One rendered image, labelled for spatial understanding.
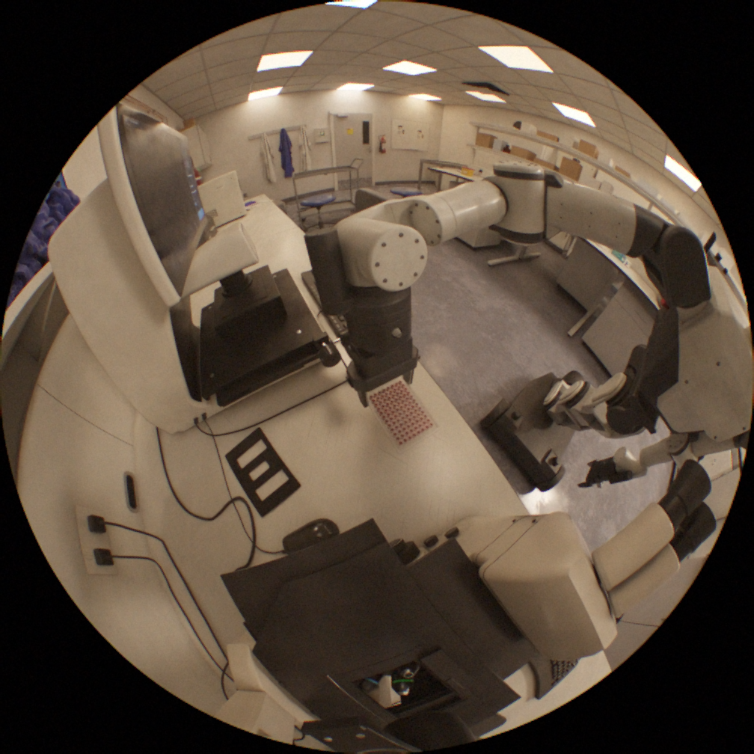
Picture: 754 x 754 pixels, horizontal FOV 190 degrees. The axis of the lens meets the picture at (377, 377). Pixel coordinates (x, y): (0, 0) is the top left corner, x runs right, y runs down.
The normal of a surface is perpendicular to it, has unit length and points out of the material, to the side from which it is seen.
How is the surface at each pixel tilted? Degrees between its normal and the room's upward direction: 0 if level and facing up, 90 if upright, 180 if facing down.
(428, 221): 104
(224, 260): 81
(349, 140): 90
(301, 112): 90
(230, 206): 90
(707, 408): 108
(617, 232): 98
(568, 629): 62
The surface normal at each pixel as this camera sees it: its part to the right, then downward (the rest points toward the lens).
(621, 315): -0.87, 0.43
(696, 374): -0.69, 0.72
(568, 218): -0.59, 0.75
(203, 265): 0.42, 0.69
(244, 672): -0.24, -0.82
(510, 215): -0.83, 0.56
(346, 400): 0.00, -0.52
